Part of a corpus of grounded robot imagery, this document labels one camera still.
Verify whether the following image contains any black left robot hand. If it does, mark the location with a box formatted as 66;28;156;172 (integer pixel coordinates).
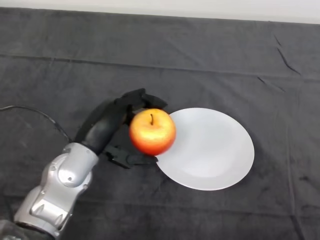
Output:
74;87;169;170

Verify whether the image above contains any red yellow apple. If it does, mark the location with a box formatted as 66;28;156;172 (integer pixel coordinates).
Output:
128;108;177;156

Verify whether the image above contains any white round plate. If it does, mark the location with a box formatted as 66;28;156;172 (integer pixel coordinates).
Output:
156;107;256;192

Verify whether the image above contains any black cloth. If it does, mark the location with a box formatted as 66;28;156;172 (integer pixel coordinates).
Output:
0;6;320;240

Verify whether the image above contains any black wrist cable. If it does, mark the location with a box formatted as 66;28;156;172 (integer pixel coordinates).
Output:
0;105;74;144

